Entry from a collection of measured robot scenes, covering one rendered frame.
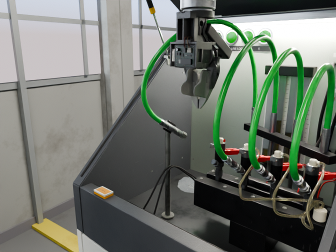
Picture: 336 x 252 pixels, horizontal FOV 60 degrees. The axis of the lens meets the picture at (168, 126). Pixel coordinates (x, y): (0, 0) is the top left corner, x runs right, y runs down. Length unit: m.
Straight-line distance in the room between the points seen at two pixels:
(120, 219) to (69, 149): 1.83
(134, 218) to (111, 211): 0.09
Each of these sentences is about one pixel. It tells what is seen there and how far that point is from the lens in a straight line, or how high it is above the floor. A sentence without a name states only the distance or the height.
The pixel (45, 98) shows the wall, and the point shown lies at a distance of 2.38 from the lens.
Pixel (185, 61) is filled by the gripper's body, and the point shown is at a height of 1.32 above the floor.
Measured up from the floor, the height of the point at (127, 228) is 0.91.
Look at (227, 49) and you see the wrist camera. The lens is 0.73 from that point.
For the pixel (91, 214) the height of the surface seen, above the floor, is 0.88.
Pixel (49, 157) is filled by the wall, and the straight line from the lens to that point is 2.48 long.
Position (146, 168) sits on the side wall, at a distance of 1.07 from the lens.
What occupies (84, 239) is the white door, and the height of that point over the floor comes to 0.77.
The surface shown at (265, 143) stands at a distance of 1.04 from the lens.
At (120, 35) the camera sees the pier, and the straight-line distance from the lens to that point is 2.68.
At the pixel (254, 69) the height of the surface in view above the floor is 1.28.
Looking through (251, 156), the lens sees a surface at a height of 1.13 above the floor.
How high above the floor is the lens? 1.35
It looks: 15 degrees down
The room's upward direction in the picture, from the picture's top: straight up
